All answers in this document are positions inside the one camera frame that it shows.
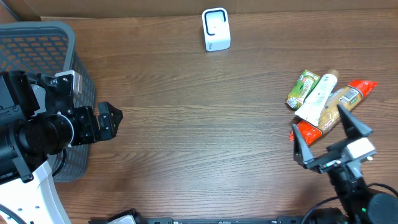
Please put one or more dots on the white barcode scanner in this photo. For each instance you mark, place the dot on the white barcode scanner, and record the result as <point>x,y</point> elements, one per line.
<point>216,29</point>

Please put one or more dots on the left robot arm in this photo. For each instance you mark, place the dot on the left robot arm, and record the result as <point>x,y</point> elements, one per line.
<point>38,119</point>

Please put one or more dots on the green snack packet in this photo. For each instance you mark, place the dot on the green snack packet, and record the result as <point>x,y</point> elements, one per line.
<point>302,88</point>

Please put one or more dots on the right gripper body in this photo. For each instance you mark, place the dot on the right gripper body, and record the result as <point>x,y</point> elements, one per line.
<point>329,158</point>

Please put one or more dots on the white tube with gold cap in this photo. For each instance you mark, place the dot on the white tube with gold cap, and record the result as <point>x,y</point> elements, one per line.
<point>313,105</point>

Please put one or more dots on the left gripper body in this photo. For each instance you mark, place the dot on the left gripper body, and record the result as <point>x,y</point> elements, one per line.
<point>101,125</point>

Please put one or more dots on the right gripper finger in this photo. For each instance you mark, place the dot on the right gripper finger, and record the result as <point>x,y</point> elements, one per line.
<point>353,127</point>
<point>302,153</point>

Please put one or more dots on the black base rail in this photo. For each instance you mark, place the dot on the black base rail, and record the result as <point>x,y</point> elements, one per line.
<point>134,217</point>

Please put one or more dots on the grey plastic shopping basket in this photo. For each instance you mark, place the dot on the grey plastic shopping basket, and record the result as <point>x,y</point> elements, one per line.
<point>47,48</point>

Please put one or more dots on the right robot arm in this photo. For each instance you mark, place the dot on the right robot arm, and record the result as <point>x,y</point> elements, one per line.
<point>355,200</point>

